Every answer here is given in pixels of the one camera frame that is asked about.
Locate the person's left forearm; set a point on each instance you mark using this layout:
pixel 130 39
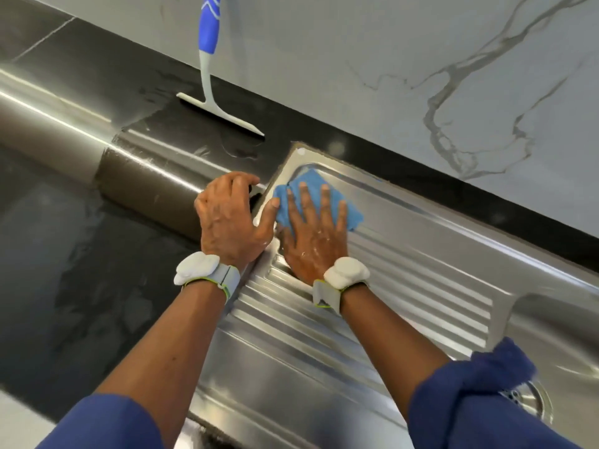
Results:
pixel 164 355

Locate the stainless steel sink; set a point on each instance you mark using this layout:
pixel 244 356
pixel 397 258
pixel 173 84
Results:
pixel 412 304

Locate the blue white squeegee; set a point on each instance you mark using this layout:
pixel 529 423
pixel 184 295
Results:
pixel 211 32

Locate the metal drain strainer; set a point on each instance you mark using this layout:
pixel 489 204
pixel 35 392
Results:
pixel 529 397

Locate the person's right hand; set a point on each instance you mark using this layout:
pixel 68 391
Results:
pixel 314 243

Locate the person's left hand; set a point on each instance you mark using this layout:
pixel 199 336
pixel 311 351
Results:
pixel 229 219

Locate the person's right forearm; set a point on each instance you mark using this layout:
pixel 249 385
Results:
pixel 393 346

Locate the white left wrist tracker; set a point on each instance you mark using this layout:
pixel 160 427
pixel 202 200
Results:
pixel 201 266

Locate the blue cloth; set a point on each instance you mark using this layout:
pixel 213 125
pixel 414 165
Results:
pixel 281 205

